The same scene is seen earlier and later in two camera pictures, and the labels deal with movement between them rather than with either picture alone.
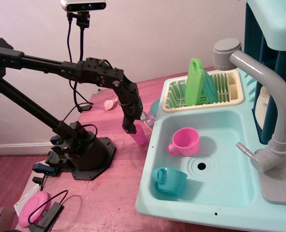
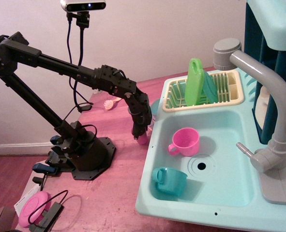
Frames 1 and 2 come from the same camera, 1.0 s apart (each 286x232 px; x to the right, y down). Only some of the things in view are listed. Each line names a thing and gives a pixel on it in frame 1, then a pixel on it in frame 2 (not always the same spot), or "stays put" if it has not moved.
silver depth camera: [75, 6] stays put
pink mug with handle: [185, 141] stays put
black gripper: [131, 107] to [142, 113]
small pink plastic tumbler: [140, 137] stays put
